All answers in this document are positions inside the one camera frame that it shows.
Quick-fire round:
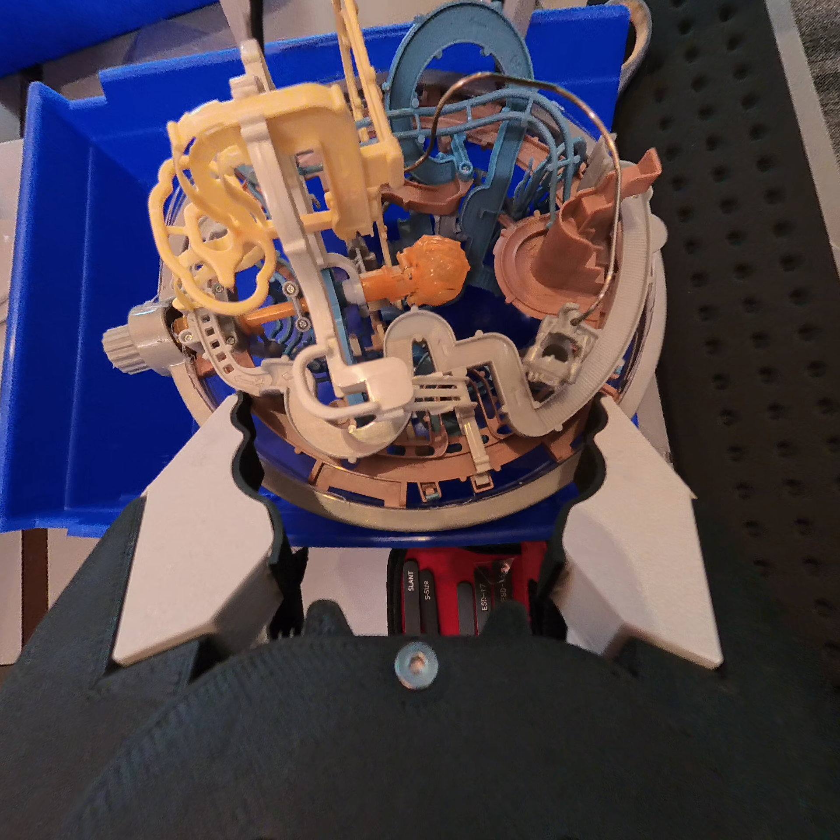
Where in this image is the colourful plastic maze ball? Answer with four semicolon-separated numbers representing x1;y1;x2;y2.
100;0;670;534

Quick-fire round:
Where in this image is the black perforated mat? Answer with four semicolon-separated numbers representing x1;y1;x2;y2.
607;0;840;664

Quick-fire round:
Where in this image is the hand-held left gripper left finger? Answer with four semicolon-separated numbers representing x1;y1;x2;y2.
110;394;293;668

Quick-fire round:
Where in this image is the red tweezers case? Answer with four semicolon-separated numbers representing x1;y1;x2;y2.
386;540;553;639

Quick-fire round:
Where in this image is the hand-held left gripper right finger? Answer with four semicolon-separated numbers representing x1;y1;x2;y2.
546;394;724;672

